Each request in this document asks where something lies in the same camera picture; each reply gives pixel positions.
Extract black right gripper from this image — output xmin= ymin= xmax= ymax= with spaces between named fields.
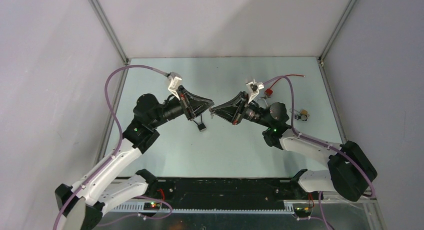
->
xmin=211 ymin=91 xmax=272 ymax=128

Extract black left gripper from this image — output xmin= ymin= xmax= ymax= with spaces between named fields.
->
xmin=150 ymin=85 xmax=214 ymax=129

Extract black cable padlock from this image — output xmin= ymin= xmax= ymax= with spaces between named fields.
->
xmin=192 ymin=115 xmax=207 ymax=132

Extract large brass padlock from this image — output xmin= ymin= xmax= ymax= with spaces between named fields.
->
xmin=257 ymin=97 xmax=272 ymax=108

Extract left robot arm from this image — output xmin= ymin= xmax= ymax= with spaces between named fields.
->
xmin=55 ymin=85 xmax=214 ymax=230

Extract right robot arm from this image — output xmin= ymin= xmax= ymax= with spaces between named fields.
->
xmin=210 ymin=92 xmax=378 ymax=202

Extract keys on small padlock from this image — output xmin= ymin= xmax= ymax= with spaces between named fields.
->
xmin=294 ymin=114 xmax=309 ymax=121

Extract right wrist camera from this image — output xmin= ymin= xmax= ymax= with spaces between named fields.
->
xmin=245 ymin=79 xmax=264 ymax=103

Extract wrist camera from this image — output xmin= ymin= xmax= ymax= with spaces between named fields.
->
xmin=167 ymin=72 xmax=183 ymax=95
xmin=245 ymin=79 xmax=264 ymax=103

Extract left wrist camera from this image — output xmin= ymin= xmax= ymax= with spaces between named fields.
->
xmin=167 ymin=72 xmax=183 ymax=95

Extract red cable padlock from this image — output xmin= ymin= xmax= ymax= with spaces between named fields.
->
xmin=264 ymin=74 xmax=305 ymax=98

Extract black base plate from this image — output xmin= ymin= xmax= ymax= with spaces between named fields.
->
xmin=145 ymin=178 xmax=319 ymax=211

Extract aluminium frame rail left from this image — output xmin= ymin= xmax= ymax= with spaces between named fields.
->
xmin=88 ymin=0 xmax=130 ymax=160

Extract aluminium frame rail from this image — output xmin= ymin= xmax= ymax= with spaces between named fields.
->
xmin=317 ymin=0 xmax=364 ymax=180
xmin=88 ymin=0 xmax=130 ymax=160

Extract aluminium frame rail right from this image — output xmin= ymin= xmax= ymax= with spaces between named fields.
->
xmin=317 ymin=0 xmax=364 ymax=180

